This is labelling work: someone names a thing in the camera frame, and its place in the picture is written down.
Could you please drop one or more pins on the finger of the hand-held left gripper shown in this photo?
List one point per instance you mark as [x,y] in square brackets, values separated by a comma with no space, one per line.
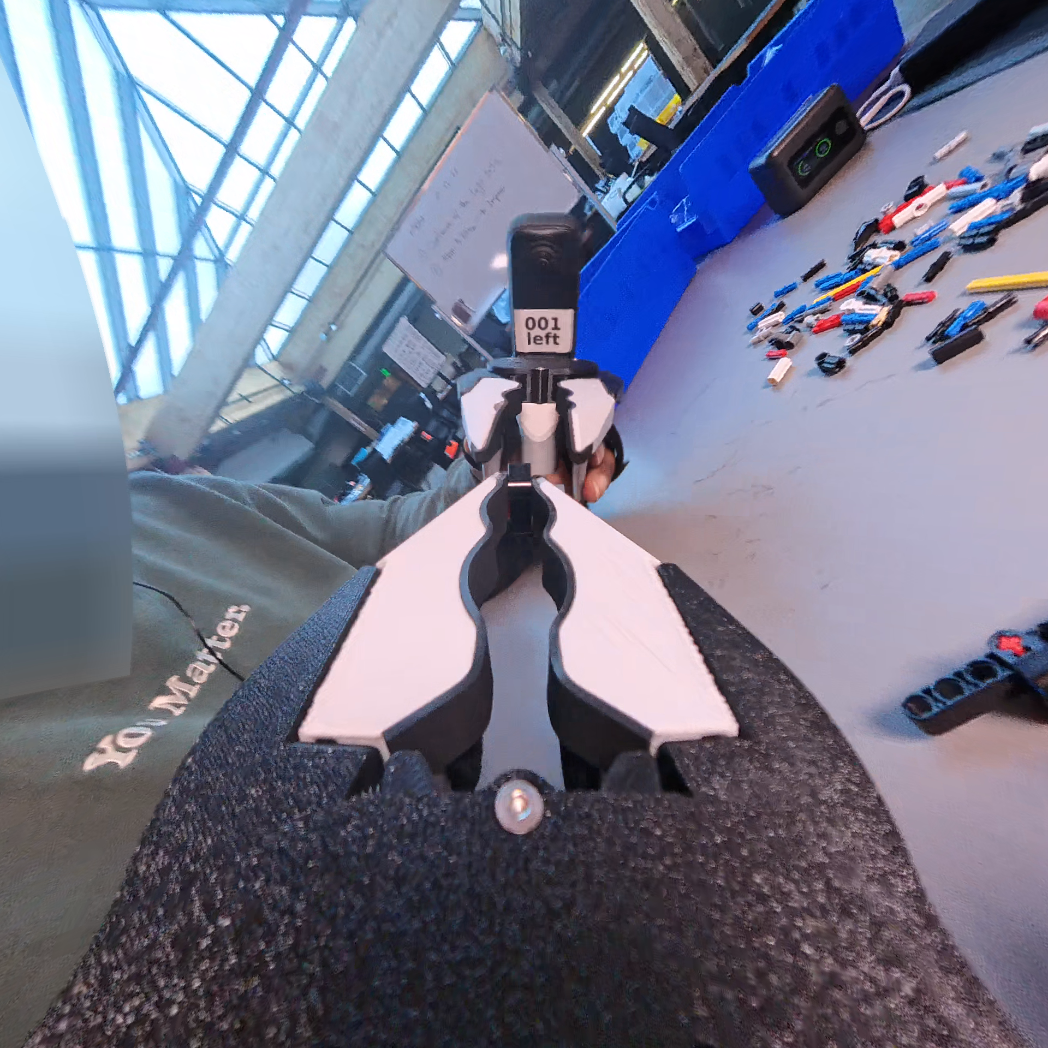
[483,417]
[589,417]

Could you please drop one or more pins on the small white pin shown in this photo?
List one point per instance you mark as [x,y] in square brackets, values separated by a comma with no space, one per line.
[950,146]

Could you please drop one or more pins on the brick vehicle model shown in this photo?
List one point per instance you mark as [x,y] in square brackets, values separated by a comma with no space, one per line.
[974,679]

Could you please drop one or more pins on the black tube connector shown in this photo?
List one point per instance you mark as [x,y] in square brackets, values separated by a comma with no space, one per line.
[956,345]

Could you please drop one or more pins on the small black red lego assembly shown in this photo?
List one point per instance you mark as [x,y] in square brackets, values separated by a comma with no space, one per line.
[518,491]

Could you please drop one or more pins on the small whiteboard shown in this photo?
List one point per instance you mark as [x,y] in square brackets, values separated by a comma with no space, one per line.
[413,352]

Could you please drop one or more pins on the large whiteboard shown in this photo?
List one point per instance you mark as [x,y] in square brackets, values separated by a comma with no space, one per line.
[483,188]

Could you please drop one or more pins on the pile of small brick pieces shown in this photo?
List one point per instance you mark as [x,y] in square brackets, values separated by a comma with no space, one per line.
[901,262]

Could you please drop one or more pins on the black power adapter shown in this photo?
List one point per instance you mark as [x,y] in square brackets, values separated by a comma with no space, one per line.
[974,41]

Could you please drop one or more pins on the yellow brick axle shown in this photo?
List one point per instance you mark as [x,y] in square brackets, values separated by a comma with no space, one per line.
[1007,282]

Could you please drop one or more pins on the black and blue pins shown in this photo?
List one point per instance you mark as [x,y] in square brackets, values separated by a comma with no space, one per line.
[970,315]

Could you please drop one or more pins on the black connector pin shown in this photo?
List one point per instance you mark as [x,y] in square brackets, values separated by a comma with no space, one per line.
[1036,334]

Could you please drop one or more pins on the white tube connector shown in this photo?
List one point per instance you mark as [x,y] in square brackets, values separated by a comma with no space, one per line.
[779,370]

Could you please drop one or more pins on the person's left forearm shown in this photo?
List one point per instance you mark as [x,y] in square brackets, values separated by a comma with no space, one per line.
[393,508]

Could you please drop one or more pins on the black action camera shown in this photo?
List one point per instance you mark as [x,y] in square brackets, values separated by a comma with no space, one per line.
[806,155]

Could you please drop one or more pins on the black angle connector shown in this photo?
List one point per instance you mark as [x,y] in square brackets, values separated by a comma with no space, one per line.
[829,362]

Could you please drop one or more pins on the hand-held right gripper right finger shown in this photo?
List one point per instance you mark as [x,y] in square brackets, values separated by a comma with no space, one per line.
[639,647]

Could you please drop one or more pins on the person's left hand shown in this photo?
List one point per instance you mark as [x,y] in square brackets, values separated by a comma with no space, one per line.
[606,475]

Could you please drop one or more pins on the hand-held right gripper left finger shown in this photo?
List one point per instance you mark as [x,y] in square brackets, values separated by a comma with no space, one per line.
[393,655]

